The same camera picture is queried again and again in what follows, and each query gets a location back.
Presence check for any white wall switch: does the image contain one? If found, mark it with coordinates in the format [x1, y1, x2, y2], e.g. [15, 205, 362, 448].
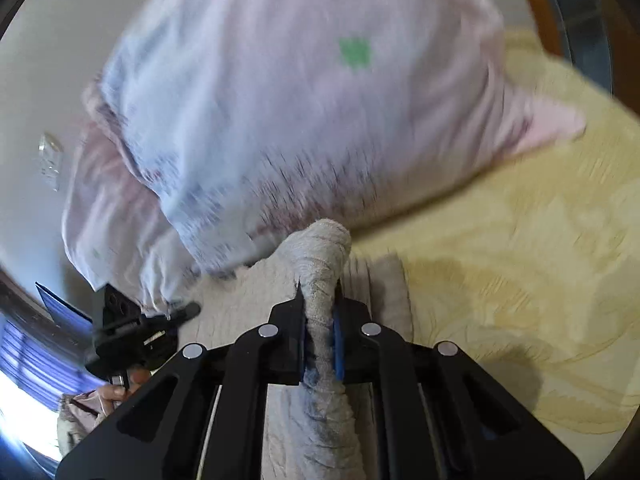
[38, 132, 64, 192]

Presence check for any floral white pillow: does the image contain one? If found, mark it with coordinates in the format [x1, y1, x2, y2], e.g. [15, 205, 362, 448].
[96, 0, 585, 273]

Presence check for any yellow patterned bedspread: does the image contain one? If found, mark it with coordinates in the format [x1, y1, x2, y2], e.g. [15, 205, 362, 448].
[354, 30, 639, 434]

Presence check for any pink striped pillow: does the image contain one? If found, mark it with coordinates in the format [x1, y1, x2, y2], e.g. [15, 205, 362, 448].
[62, 78, 200, 315]

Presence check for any person's left hand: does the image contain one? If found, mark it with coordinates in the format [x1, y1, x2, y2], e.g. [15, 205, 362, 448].
[96, 367, 152, 416]

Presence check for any blue curtain window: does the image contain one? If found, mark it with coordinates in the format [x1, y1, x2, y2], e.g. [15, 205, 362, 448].
[1, 284, 100, 462]

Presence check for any beige cable-knit sweater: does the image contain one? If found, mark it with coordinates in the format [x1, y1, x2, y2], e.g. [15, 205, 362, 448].
[179, 220, 413, 479]

